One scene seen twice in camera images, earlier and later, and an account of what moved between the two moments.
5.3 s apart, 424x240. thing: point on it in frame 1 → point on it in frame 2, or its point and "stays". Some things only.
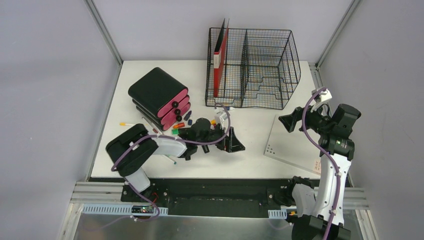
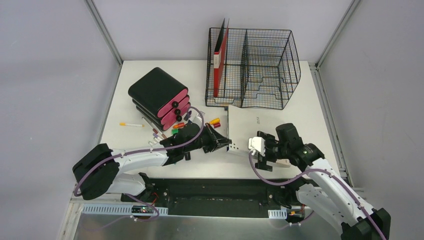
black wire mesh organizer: (249, 68) stays
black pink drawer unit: (161, 98) stays
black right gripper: (289, 120) → (262, 160)
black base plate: (209, 197) stays
